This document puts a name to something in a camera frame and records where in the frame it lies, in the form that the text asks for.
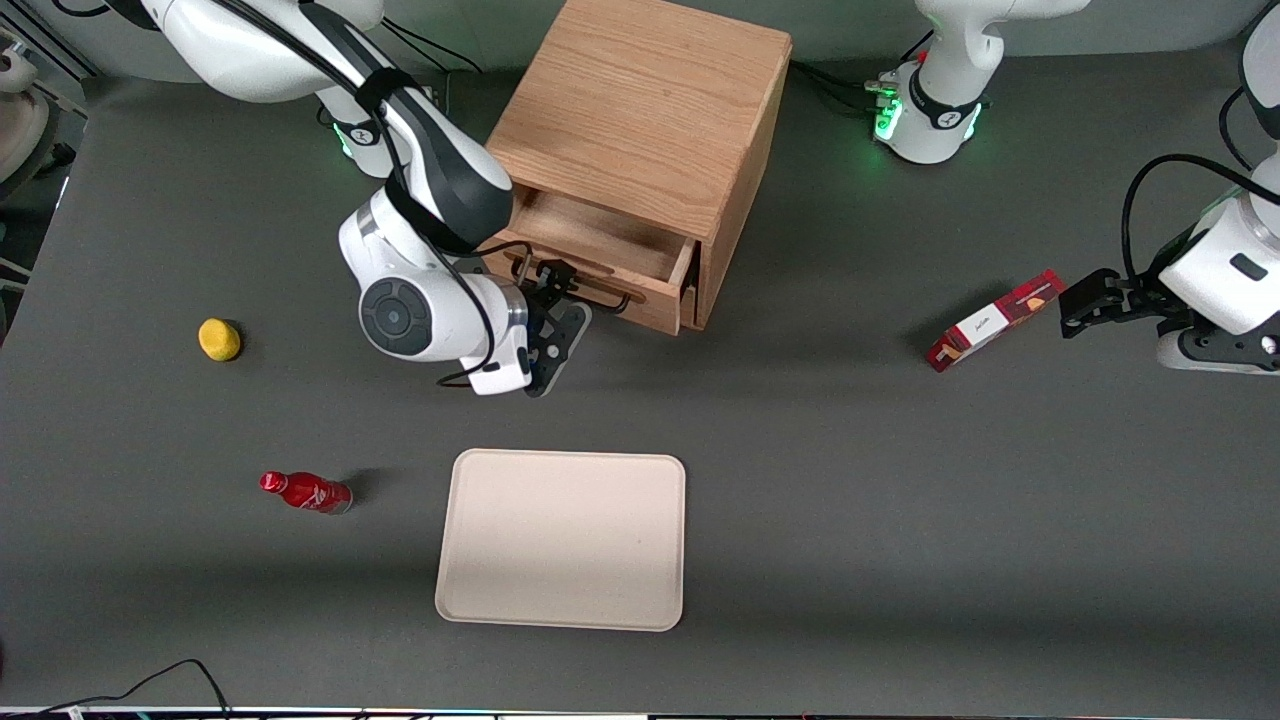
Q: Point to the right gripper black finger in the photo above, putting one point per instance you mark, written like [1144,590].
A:
[542,292]
[560,272]

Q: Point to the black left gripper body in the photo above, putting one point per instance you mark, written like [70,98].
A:
[1128,297]

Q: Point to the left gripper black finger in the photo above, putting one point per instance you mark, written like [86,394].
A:
[1078,322]
[1092,290]

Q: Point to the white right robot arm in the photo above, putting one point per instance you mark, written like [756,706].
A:
[420,320]

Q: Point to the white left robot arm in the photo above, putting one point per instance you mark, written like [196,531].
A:
[940,120]

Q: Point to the wooden drawer cabinet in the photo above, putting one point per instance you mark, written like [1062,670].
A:
[650,100]

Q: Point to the red and white carton box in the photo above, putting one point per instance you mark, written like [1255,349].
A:
[995,322]

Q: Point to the beige rectangular tray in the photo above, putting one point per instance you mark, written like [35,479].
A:
[560,540]

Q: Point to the red soda bottle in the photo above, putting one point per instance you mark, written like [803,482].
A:
[305,492]

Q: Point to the yellow lemon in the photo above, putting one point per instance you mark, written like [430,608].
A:
[220,340]

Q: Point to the beige round object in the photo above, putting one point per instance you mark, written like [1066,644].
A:
[20,125]

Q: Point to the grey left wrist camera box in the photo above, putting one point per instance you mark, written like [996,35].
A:
[1215,358]

